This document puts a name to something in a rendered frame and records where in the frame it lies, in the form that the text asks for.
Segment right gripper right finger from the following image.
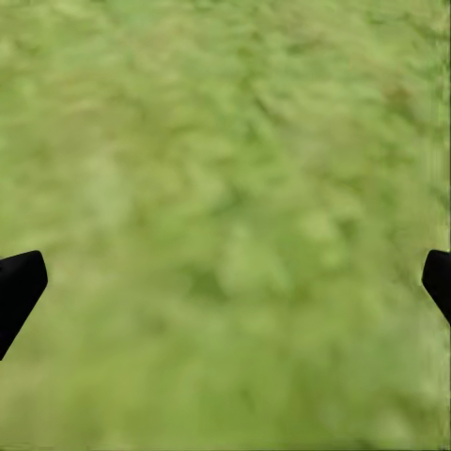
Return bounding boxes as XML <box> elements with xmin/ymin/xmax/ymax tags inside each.
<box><xmin>422</xmin><ymin>249</ymin><xmax>451</xmax><ymax>324</ymax></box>

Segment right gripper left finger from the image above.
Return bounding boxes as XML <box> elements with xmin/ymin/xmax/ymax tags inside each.
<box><xmin>0</xmin><ymin>250</ymin><xmax>48</xmax><ymax>361</ymax></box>

